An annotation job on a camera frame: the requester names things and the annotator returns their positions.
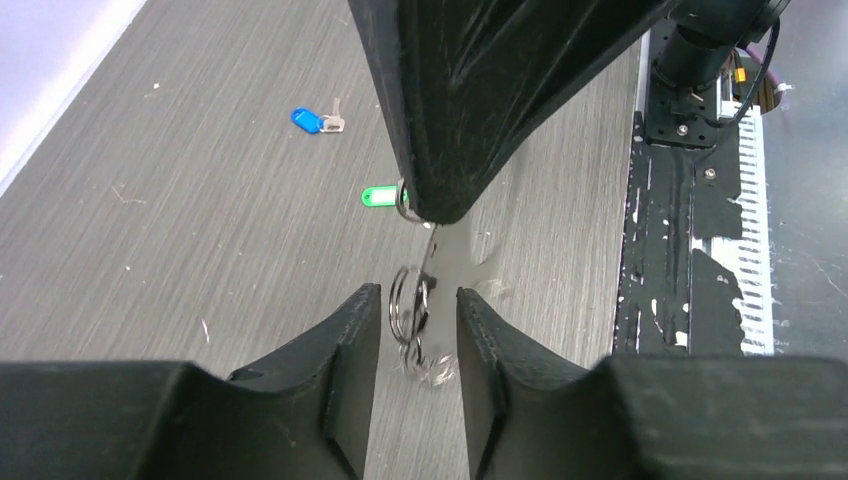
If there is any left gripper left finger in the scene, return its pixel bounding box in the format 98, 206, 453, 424
227, 283, 381, 479

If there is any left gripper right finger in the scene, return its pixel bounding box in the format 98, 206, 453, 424
456, 288, 603, 479

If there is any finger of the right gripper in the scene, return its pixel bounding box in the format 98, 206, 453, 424
349, 0, 672, 224

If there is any metal keyring holder plate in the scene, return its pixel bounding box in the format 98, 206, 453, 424
387, 222, 505, 386

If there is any green tagged key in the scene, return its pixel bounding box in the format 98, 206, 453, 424
360, 178, 432, 228

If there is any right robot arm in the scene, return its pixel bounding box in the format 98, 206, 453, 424
349, 1, 786, 225

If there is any blue tagged key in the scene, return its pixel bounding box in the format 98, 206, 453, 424
290, 98, 346, 134

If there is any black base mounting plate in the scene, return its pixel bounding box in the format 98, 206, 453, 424
612, 23, 745, 356

